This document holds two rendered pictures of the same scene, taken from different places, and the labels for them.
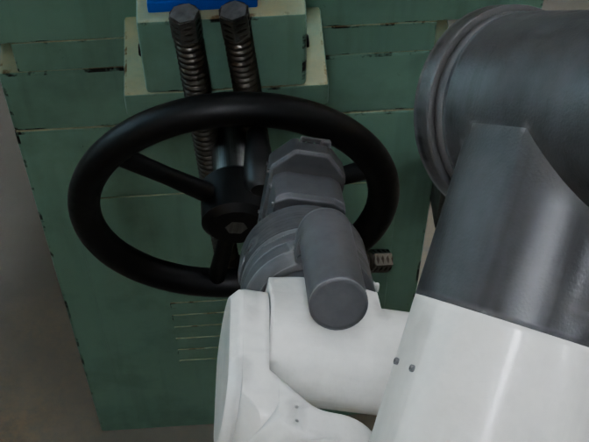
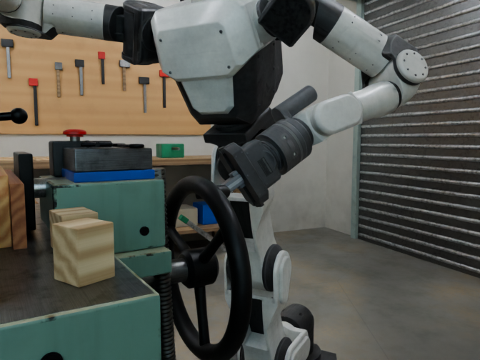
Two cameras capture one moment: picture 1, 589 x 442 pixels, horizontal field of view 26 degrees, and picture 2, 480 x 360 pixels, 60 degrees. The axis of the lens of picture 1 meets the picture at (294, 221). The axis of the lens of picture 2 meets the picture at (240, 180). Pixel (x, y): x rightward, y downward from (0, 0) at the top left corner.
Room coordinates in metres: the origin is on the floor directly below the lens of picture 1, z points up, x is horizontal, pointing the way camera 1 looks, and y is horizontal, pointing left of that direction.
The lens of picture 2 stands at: (0.88, 0.65, 1.01)
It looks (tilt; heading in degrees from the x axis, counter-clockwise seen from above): 6 degrees down; 242
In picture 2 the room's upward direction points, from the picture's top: straight up
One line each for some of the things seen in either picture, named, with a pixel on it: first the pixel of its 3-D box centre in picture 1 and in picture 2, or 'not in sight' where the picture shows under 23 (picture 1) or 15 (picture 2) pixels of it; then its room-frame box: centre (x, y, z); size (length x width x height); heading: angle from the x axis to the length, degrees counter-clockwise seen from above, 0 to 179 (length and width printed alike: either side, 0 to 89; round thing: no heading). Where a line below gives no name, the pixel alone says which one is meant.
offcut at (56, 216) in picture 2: not in sight; (73, 229); (0.84, 0.20, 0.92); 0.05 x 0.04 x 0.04; 100
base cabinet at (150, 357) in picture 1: (230, 121); not in sight; (1.10, 0.09, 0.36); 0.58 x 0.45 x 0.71; 4
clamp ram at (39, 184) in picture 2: not in sight; (50, 187); (0.85, 0.07, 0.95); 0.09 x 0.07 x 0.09; 94
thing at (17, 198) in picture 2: not in sight; (11, 202); (0.90, 0.07, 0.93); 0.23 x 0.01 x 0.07; 94
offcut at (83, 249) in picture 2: not in sight; (83, 250); (0.84, 0.30, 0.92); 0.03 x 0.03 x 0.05; 27
